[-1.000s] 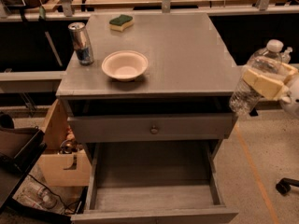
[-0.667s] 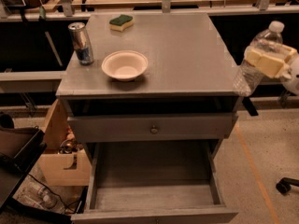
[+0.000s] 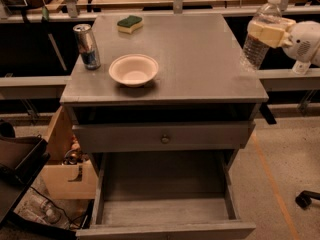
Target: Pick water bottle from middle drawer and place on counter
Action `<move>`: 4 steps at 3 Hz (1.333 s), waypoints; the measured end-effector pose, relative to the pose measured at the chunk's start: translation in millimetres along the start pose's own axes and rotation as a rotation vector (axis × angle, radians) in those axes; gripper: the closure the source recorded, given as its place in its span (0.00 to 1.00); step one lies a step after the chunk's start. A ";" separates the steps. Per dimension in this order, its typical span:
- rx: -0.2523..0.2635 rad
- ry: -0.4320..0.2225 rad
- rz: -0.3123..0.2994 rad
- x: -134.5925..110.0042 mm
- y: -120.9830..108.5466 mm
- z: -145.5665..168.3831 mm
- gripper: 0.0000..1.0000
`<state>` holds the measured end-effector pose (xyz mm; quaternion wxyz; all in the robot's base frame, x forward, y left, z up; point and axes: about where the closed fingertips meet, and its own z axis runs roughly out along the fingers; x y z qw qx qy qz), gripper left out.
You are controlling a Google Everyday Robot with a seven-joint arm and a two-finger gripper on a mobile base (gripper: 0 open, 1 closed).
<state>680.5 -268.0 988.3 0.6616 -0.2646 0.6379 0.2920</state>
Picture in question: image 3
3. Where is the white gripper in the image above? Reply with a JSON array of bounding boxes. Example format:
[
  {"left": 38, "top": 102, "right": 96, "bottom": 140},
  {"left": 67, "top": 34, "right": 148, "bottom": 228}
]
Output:
[{"left": 247, "top": 18, "right": 320, "bottom": 66}]

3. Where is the clear plastic water bottle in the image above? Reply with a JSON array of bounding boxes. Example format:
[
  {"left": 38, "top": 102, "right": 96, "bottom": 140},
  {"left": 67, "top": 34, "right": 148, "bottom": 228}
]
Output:
[{"left": 240, "top": 0, "right": 282, "bottom": 71}]

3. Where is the clear hand sanitizer bottle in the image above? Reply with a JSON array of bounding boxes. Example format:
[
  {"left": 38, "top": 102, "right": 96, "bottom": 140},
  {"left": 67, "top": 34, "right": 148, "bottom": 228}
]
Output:
[{"left": 292, "top": 61, "right": 311, "bottom": 75}]

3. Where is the grey top drawer with knob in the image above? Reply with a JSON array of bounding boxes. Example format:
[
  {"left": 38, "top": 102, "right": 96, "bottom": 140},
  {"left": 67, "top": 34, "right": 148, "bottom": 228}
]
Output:
[{"left": 73, "top": 121, "right": 255, "bottom": 153}]

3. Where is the grey wooden drawer cabinet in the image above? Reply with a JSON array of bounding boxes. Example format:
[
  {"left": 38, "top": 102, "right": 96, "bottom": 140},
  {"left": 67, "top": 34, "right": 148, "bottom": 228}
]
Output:
[{"left": 59, "top": 13, "right": 270, "bottom": 240}]

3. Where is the open grey middle drawer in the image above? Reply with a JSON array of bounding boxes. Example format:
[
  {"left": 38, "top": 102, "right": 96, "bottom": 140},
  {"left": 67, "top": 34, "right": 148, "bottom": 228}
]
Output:
[{"left": 77, "top": 151, "right": 255, "bottom": 240}]

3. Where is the plastic bottle on floor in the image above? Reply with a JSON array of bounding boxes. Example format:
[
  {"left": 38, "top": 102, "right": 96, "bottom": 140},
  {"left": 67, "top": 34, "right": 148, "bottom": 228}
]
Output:
[{"left": 29, "top": 195, "right": 61, "bottom": 224}]

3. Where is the white paper bowl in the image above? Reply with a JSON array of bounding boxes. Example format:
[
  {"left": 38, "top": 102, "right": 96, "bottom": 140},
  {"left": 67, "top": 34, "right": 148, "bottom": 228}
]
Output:
[{"left": 109, "top": 54, "right": 159, "bottom": 87}]

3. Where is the green yellow sponge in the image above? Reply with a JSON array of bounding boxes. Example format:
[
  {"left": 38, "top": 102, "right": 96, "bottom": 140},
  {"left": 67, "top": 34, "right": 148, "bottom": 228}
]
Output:
[{"left": 117, "top": 15, "right": 143, "bottom": 34}]

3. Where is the black chair caster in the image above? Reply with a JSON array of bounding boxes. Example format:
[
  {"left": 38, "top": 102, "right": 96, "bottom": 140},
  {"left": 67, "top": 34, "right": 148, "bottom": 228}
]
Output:
[{"left": 295, "top": 190, "right": 320, "bottom": 209}]

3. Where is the silver blue drink can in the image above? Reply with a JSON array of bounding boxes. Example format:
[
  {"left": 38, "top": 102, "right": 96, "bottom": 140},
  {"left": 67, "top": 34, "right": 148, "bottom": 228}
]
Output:
[{"left": 73, "top": 24, "right": 101, "bottom": 70}]

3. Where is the light wooden crate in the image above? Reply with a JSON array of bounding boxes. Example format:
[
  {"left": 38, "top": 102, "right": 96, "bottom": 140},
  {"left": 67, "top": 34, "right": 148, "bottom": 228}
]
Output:
[{"left": 41, "top": 106, "right": 97, "bottom": 199}]

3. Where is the black plastic bin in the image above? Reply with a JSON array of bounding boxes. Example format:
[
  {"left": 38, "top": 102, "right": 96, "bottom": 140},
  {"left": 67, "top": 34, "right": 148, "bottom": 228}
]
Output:
[{"left": 0, "top": 136, "right": 47, "bottom": 185}]

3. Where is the black cable on floor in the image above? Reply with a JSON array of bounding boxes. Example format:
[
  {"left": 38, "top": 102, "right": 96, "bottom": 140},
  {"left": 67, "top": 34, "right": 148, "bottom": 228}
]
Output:
[{"left": 29, "top": 185, "right": 88, "bottom": 230}]

